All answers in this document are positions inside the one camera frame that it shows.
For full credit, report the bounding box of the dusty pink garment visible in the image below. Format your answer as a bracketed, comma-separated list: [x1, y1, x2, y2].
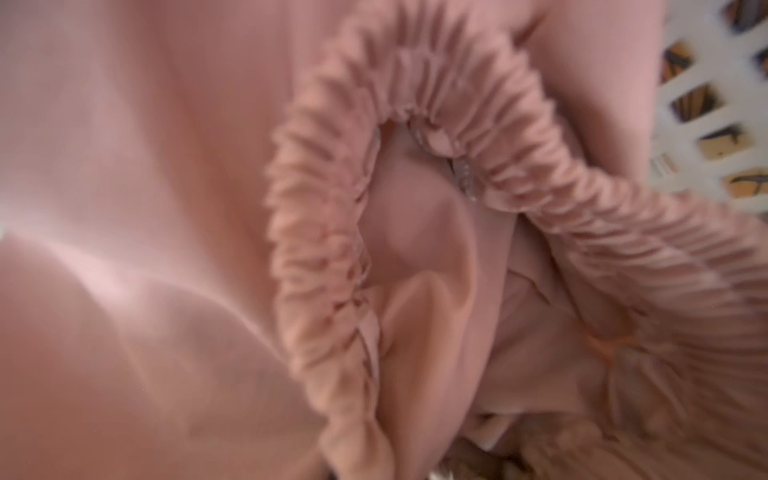
[1, 1, 767, 479]

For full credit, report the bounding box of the white plastic laundry basket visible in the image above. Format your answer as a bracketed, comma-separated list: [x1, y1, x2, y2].
[650, 0, 767, 215]

